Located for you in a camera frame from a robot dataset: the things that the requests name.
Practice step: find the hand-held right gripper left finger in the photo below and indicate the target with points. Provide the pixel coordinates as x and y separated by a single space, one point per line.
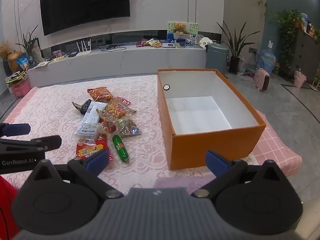
98 160

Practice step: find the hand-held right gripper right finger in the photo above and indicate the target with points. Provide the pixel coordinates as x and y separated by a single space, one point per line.
216 162

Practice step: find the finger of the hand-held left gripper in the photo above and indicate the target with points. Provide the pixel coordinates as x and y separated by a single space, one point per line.
42 142
17 129

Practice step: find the orange cardboard box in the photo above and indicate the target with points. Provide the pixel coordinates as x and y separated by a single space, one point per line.
212 150

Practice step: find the large red snack bag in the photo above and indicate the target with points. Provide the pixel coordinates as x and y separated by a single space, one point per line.
87 151

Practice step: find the green sausage stick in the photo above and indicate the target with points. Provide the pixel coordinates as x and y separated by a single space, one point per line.
120 148

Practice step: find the white packet with green labels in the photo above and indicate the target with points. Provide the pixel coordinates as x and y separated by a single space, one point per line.
86 130

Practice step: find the dark red snack packet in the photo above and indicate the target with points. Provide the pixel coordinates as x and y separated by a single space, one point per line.
108 127

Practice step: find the clear packet of brown snacks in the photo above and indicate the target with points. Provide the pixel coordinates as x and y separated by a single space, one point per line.
128 127

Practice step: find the clear packet of white balls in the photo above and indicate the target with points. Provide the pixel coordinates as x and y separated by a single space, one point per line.
93 111

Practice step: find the clear packet of orange snacks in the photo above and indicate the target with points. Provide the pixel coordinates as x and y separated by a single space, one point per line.
115 110

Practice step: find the black snack packet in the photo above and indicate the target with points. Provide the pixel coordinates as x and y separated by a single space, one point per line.
83 106

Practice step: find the orange chip bag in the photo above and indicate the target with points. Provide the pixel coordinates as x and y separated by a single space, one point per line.
100 93

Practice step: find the pink lace tablecloth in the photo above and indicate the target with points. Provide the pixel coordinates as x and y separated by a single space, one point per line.
50 115

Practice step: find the pink basket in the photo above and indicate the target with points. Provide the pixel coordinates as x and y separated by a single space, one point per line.
20 88

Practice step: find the purple fluffy rug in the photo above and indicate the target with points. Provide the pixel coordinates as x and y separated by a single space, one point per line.
180 183

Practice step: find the red clothing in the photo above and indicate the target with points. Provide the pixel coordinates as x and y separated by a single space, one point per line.
6 205

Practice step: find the blue snack bag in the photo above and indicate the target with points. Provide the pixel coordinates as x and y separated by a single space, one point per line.
22 61

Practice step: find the brown gourd vase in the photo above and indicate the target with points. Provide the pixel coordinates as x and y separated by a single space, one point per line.
13 60

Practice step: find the dried flower bunch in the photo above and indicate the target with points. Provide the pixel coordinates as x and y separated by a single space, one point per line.
3 47

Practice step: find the potted grass plant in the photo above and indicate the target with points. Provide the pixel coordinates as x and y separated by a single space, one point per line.
30 42

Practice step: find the small black box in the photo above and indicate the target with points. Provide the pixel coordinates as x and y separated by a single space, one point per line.
72 54

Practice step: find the pink space heater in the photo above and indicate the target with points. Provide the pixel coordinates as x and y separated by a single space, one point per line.
261 80

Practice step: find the white router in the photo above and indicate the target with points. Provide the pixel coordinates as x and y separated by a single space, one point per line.
83 51

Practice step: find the grey trash bin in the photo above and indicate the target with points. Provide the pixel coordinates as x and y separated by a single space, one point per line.
217 56

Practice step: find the white marble television console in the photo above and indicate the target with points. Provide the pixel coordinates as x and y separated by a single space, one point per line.
140 60

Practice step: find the potted long-leaf plant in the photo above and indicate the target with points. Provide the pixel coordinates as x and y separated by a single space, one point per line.
235 52

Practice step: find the blue water jug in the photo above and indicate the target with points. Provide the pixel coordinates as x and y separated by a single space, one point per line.
266 61

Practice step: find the small pink bin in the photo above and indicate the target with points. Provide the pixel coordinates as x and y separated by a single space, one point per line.
299 78

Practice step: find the round blue jar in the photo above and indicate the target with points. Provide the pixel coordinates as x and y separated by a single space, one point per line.
180 43

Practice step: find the white flat device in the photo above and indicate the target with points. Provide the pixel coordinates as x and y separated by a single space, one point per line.
168 45

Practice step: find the pile of snack packets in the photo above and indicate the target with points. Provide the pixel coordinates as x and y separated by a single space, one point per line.
152 42

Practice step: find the green printed card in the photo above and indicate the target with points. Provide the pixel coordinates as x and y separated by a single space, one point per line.
192 27

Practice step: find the brown teddy bear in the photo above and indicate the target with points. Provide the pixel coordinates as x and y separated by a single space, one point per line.
179 27

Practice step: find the grey cabinet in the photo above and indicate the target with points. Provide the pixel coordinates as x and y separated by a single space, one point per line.
306 55

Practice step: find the green ivy plant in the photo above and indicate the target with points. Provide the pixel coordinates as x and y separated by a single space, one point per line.
287 30

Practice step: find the pink photo frame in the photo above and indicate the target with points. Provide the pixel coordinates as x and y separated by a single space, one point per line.
57 53

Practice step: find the black wall television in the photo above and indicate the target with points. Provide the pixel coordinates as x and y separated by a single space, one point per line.
85 5

